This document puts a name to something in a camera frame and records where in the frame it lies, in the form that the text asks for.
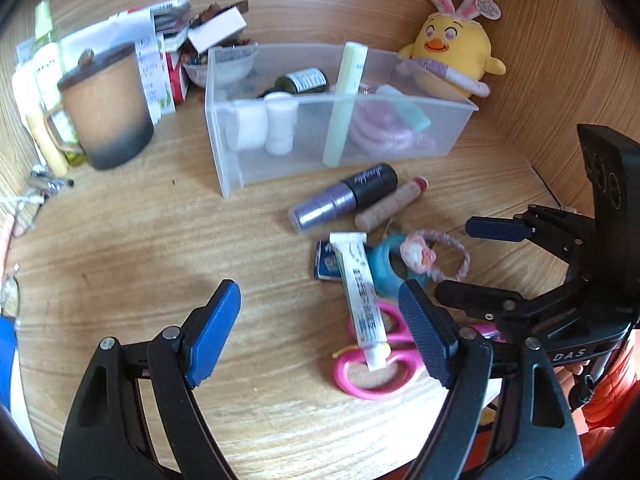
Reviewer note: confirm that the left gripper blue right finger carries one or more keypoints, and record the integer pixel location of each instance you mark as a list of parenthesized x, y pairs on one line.
[(431, 330)]

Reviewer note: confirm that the beige red lip tube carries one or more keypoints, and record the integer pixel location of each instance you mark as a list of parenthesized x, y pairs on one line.
[(384, 209)]

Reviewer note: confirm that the dark blue small packet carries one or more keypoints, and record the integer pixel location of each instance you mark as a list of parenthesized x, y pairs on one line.
[(325, 266)]

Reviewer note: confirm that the brown ceramic lidded mug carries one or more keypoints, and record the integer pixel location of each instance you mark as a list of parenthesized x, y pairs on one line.
[(103, 113)]

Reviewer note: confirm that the white bowl of beads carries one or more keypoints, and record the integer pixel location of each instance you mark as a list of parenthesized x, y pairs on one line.
[(225, 65)]

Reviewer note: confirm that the white ointment tube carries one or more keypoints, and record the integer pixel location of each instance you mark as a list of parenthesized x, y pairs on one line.
[(362, 299)]

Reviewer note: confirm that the green pump bottle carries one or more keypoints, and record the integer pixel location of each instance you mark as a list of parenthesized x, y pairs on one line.
[(309, 80)]

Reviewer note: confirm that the purple black cosmetic tube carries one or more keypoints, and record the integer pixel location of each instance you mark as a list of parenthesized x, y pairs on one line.
[(353, 193)]

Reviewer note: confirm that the stack of papers and booklets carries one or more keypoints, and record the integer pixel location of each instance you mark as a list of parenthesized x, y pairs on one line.
[(34, 82)]

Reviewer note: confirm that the white small box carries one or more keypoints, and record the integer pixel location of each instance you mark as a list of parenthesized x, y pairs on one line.
[(217, 29)]

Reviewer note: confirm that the white small bottle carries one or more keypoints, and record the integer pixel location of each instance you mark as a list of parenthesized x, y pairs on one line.
[(282, 112)]

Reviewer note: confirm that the yellow chick plush toy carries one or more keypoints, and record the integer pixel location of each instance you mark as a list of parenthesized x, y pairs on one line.
[(453, 46)]

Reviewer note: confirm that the clear plastic storage box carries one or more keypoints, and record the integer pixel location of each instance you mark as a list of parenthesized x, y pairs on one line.
[(376, 133)]

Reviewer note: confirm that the eyeglasses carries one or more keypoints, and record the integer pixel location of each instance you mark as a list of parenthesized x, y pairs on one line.
[(41, 185)]

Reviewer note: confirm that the blue round tape container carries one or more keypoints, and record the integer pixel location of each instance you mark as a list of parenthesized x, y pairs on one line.
[(388, 269)]

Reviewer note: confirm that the pink scissors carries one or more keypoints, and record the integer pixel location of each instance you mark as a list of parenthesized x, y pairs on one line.
[(396, 352)]

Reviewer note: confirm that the teal small tube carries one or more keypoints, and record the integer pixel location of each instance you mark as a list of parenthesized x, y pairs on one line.
[(407, 111)]

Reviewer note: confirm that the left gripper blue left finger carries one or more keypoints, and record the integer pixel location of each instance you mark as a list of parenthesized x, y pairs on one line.
[(206, 330)]

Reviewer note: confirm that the right hand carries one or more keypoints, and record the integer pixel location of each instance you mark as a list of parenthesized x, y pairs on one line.
[(566, 375)]

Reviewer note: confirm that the pale green tube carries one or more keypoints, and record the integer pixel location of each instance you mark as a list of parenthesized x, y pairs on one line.
[(347, 86)]

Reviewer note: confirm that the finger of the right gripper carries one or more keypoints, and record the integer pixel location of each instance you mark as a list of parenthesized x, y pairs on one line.
[(507, 230), (477, 301)]

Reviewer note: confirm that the green spray bottle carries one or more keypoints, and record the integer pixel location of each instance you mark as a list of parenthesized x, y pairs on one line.
[(45, 47)]

